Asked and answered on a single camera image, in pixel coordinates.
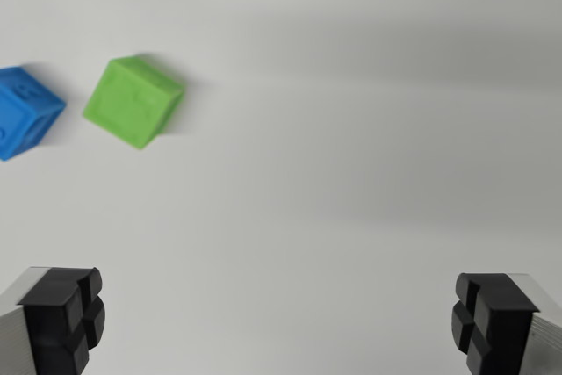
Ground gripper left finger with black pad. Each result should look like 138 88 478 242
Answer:
0 266 107 375

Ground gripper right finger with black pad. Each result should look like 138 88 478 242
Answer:
450 272 562 375

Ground blue rubber dice cube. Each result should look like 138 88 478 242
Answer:
0 66 68 162

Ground green rubber cube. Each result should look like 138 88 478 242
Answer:
83 54 185 150

